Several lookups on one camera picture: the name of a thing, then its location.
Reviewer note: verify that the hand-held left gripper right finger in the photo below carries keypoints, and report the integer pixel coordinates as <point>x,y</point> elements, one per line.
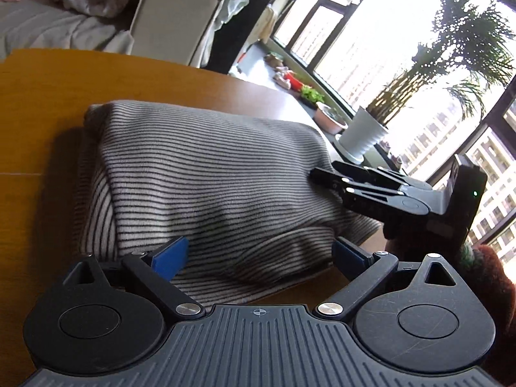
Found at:
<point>346,252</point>

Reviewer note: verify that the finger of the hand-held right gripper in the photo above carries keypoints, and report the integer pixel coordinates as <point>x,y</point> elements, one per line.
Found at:
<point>328,177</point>
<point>379,175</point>

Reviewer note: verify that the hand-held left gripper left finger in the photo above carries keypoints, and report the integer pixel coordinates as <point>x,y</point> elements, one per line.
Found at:
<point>173,256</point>

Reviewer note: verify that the grey striped sweater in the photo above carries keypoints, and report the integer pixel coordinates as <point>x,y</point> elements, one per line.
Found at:
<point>209,177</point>

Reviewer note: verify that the palm in white pot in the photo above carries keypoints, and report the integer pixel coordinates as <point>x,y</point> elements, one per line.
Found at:
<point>363,133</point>

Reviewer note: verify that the pink plant bowl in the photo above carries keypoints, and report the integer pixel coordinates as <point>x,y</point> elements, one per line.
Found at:
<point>328,119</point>

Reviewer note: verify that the green seedling tray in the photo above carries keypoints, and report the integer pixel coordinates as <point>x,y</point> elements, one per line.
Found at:
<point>312,94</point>

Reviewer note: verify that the red small pot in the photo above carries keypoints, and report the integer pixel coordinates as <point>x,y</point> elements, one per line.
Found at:
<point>293,80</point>

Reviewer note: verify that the small succulent pot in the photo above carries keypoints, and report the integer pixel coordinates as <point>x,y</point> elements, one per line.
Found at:
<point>274,58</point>

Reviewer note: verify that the beige tote bag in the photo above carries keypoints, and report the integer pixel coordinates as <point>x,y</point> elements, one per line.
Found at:
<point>265,24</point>

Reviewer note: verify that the beige armchair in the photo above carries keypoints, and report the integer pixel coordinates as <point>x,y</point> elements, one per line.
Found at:
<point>173,20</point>

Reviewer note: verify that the grey covered sofa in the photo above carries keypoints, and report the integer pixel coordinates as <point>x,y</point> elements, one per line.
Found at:
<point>40,28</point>

